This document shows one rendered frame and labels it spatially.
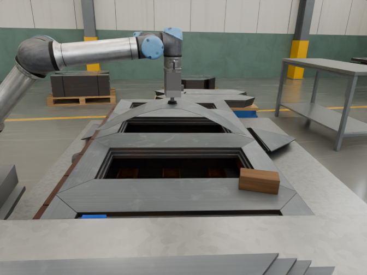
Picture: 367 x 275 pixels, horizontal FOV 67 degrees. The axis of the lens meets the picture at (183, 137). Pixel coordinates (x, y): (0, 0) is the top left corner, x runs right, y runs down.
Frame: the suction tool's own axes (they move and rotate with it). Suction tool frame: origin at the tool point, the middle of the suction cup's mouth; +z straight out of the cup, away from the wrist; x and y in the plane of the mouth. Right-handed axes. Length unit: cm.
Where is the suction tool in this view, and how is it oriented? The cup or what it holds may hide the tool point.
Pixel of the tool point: (172, 106)
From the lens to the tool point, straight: 120.5
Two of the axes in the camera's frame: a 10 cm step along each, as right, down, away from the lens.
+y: -1.6, -3.6, 9.2
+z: -0.3, 9.3, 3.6
